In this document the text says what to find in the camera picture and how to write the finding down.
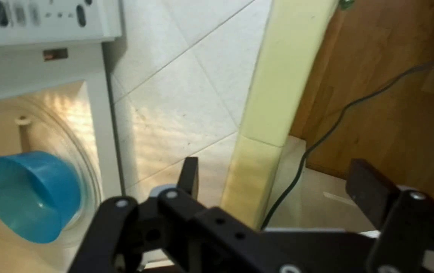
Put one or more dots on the glass microwave turntable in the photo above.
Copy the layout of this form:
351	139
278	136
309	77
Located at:
70	127

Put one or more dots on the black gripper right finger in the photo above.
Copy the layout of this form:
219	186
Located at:
409	233

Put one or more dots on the white microwave oven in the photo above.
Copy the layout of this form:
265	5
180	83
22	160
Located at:
51	66

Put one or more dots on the blue plastic bowl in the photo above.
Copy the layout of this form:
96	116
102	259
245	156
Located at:
36	198

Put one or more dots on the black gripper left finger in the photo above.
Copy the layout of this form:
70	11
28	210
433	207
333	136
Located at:
142	233

